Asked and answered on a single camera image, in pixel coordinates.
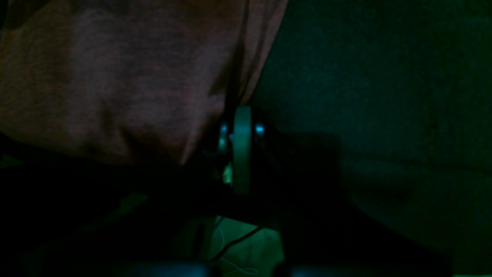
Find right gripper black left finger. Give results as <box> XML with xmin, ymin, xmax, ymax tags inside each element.
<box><xmin>23</xmin><ymin>106</ymin><xmax>244</xmax><ymax>277</ymax></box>

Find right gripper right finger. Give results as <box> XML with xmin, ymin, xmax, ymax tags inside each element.
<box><xmin>242</xmin><ymin>106</ymin><xmax>452</xmax><ymax>277</ymax></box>

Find maroon long-sleeve T-shirt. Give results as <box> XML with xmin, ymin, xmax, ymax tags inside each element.
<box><xmin>1</xmin><ymin>0</ymin><xmax>288</xmax><ymax>165</ymax></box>

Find black table cloth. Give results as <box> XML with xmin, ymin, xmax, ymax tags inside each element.
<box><xmin>252</xmin><ymin>0</ymin><xmax>491</xmax><ymax>275</ymax></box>

